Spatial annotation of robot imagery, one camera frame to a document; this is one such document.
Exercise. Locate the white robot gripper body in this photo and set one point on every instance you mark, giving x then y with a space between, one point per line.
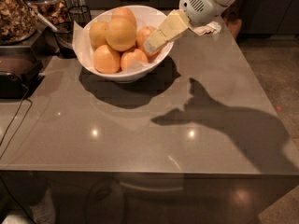
196 4

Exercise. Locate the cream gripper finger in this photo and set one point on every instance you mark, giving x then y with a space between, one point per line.
174 25

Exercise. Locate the orange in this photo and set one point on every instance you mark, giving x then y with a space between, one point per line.
106 60
97 33
141 36
121 34
132 55
126 13

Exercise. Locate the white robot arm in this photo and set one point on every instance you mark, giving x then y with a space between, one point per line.
190 14

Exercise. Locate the white ceramic bowl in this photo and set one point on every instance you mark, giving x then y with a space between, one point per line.
130 75

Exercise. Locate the folded paper napkins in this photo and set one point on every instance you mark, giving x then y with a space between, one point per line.
210 28

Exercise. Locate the person standing in background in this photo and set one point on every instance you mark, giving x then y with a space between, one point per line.
233 18

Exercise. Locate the dark glass cup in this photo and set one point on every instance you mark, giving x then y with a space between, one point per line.
64 39

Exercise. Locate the large glass snack jar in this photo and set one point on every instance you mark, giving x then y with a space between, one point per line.
17 21

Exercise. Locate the black appliance on left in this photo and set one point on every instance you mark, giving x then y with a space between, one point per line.
19 72

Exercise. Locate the black wire cup holder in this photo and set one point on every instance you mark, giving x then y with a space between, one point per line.
80 14

